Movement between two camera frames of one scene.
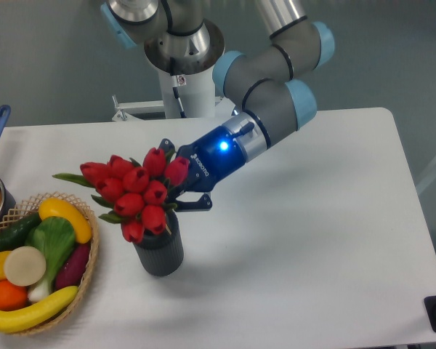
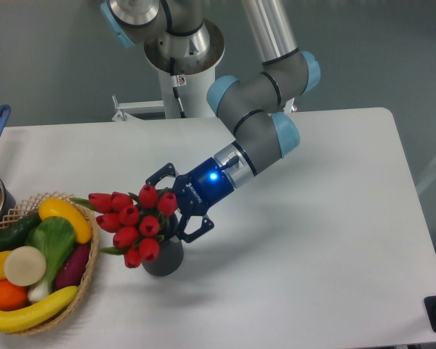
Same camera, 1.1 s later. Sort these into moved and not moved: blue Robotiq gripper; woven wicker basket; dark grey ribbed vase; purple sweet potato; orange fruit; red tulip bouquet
Moved: blue Robotiq gripper; red tulip bouquet
Not moved: dark grey ribbed vase; orange fruit; purple sweet potato; woven wicker basket
